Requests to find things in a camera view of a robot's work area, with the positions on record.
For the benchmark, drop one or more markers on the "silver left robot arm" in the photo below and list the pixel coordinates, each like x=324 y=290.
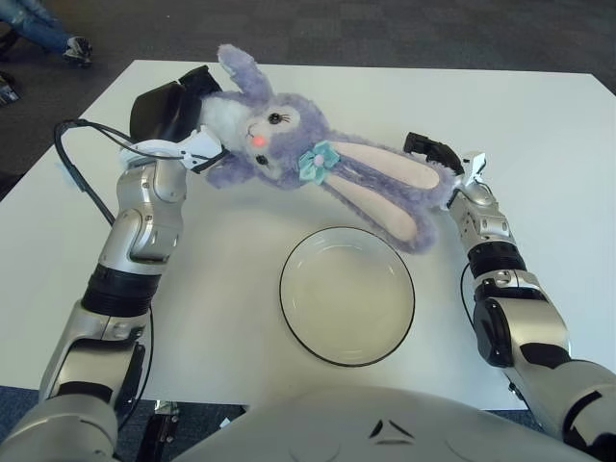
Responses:
x=144 y=226

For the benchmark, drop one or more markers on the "grey sneaker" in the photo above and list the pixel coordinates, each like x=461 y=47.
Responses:
x=78 y=52

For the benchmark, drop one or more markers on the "white plate with black rim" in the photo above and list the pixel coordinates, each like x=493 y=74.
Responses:
x=346 y=303

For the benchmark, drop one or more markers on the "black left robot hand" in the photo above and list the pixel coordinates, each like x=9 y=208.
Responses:
x=159 y=113

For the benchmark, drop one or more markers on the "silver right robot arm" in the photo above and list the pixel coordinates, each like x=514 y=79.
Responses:
x=515 y=317

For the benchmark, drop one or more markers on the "colourful printed item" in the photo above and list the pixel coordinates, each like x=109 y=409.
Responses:
x=7 y=94

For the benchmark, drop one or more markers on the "person's leg in jeans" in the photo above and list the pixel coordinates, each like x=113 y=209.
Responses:
x=33 y=19

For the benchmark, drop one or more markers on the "purple plush bunny doll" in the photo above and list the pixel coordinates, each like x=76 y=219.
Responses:
x=289 y=139

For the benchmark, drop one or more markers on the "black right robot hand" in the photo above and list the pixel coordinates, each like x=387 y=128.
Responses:
x=443 y=151

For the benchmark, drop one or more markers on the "grey robot torso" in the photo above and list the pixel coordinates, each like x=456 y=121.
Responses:
x=361 y=428

